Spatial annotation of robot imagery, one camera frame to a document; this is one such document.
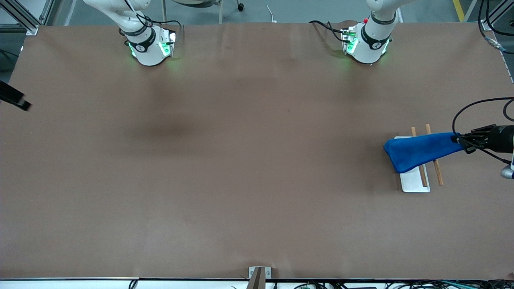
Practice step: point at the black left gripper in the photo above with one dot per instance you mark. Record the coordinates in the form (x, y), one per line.
(502, 138)

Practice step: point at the blue microfibre towel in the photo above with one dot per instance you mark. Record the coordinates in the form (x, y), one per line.
(417, 152)

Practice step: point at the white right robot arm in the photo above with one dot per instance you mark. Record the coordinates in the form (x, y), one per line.
(148, 52)

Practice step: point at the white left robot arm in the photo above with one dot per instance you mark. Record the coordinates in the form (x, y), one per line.
(367, 50)

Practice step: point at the white towel rack base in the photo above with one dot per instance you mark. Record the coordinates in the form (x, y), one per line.
(413, 182)

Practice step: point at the wooden rack rod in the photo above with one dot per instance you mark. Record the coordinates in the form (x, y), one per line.
(439, 174)
(423, 178)

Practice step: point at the chair base with caster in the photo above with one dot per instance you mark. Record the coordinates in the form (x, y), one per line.
(196, 3)

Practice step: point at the brown table cover sheet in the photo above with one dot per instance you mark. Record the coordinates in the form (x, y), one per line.
(241, 160)

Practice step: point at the aluminium frame post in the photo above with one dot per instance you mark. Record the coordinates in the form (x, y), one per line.
(32, 30)
(487, 26)

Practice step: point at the grey metal camera mount bracket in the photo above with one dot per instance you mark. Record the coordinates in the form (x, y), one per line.
(259, 279)

